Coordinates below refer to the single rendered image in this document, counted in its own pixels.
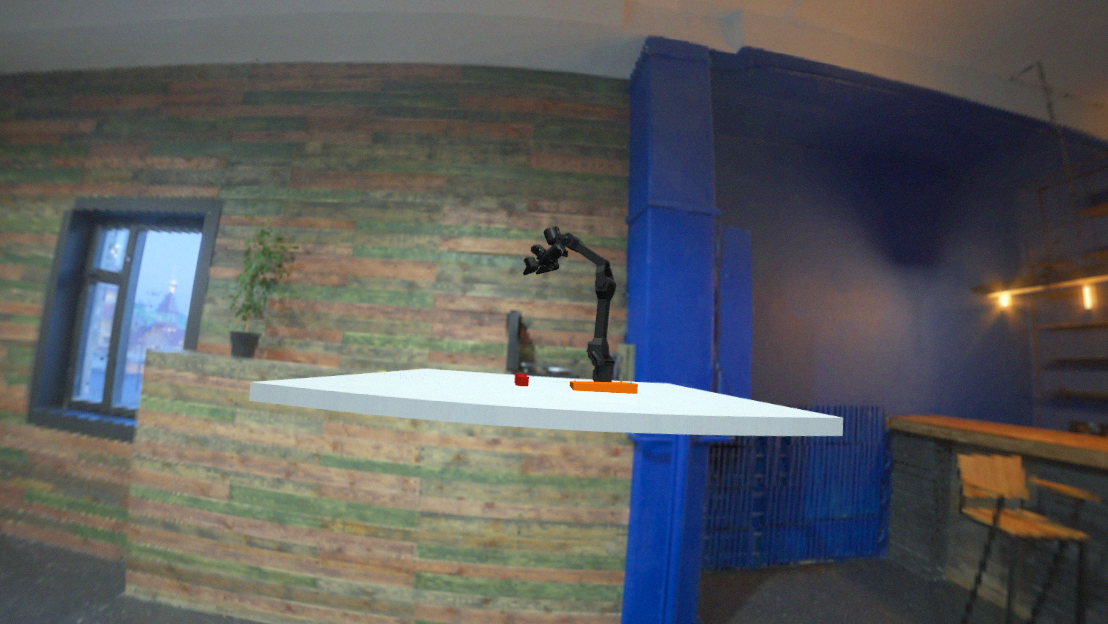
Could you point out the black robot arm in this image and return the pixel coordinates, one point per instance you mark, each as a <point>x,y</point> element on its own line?
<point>598,349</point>

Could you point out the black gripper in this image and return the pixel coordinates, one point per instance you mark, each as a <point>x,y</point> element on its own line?
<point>546,262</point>

